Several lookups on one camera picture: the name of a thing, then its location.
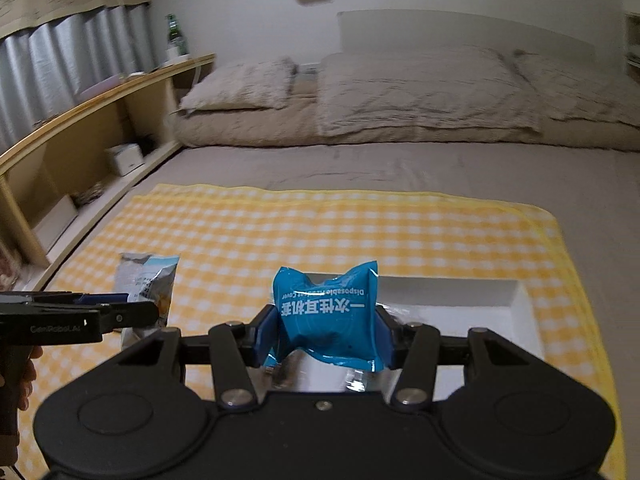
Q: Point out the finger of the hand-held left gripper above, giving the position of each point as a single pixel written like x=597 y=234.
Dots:
x=130 y=316
x=102 y=299

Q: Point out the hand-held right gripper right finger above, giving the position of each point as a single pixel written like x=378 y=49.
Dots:
x=386 y=340

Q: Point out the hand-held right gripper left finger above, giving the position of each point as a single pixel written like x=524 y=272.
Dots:
x=267 y=335

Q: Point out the white and blue printed pouch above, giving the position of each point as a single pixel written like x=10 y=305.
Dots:
x=147 y=275

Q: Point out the blue plastic packet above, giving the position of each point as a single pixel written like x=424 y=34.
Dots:
x=325 y=310

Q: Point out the white shallow cardboard box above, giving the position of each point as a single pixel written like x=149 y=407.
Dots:
x=450 y=300

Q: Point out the person's left hand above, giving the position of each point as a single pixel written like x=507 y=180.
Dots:
x=30 y=375

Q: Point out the framed bear picture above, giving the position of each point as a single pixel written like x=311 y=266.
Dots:
x=9 y=262

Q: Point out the white board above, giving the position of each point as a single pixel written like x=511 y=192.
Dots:
x=55 y=225

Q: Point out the patterned cloth item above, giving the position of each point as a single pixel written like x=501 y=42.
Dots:
x=87 y=195

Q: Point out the yellow checkered blanket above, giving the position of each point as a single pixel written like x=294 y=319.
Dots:
x=325 y=230

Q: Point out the white tissue box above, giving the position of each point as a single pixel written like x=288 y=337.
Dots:
x=125 y=160

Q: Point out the wooden shelf unit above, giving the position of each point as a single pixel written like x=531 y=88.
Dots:
x=100 y=102

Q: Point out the beige rolled duvet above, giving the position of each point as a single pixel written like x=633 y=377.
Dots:
x=240 y=127

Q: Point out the pink flat box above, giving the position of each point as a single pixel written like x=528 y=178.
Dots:
x=100 y=85

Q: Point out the grey curtain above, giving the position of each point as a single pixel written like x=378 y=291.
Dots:
x=75 y=55

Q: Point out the fuzzy beige pillow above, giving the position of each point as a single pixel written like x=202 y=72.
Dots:
x=240 y=85

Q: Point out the middle beige pillow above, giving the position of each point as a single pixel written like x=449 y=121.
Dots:
x=420 y=90

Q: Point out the white power strip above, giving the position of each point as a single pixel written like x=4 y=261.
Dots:
x=180 y=54

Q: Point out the green glass bottle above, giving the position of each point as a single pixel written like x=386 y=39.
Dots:
x=175 y=35

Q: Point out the white headboard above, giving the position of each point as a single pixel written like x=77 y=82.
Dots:
x=450 y=30

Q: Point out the quilted beige pillow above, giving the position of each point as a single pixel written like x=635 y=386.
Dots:
x=585 y=90

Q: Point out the wooden side shelf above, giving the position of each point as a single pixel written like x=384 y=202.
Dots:
x=632 y=40

